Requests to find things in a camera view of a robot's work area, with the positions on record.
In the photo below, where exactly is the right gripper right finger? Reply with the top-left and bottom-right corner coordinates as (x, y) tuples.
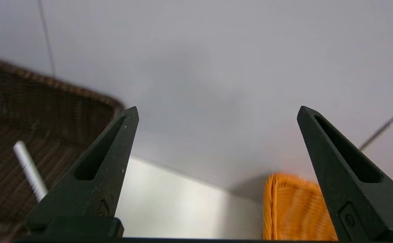
(297, 106), (393, 241)

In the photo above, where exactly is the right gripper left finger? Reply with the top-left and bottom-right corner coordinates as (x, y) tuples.
(24, 107), (139, 235)

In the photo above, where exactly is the thin white pen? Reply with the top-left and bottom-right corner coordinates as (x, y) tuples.
(13, 141), (48, 203)

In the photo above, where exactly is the orange wicker basket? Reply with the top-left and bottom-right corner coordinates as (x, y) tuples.
(262, 172), (339, 241)

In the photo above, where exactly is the dark brown wicker basket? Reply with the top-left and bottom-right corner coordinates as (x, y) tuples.
(0, 54), (124, 243)

